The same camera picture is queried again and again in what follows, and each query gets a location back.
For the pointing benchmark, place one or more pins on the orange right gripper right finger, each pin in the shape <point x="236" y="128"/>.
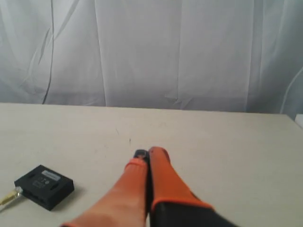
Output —
<point x="173" y="203"/>

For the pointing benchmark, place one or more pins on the small black box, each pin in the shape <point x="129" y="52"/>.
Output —
<point x="45" y="187"/>

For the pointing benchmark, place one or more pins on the white backdrop curtain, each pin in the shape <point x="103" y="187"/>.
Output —
<point x="214" y="55"/>

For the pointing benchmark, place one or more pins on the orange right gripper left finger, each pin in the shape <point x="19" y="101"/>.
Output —
<point x="124" y="205"/>

